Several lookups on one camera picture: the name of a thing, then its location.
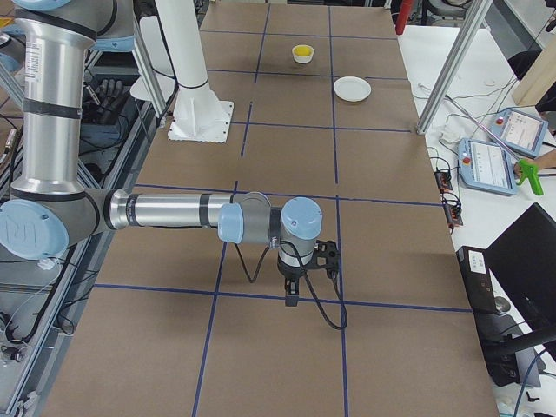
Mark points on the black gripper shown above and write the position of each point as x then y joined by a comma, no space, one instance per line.
290,273

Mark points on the yellow lemon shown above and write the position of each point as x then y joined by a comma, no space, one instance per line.
302,51

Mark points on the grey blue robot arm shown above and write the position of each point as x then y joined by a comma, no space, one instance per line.
49,210

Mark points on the white plate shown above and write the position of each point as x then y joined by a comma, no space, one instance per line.
352,89

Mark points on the white bowl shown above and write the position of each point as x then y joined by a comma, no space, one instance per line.
302,58

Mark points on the black laptop on stand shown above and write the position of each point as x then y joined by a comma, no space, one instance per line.
511,289

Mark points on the near blue teach pendant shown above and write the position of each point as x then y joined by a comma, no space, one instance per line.
485,166

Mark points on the blue teach pendant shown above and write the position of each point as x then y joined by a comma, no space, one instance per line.
520,131
485,166

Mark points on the metal reacher grabber tool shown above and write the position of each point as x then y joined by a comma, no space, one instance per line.
529,170

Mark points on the far blue teach pendant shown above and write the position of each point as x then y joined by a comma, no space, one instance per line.
520,131

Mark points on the red fire extinguisher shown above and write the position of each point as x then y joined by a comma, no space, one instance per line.
406,7

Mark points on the person in black shirt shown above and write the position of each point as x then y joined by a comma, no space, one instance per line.
544,107

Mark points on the wooden board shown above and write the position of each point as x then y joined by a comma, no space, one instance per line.
539,79

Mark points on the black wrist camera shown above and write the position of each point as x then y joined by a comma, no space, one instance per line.
327,256

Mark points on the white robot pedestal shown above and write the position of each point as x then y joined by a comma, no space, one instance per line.
198,114

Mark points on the aluminium frame post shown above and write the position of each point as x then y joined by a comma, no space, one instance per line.
474,17

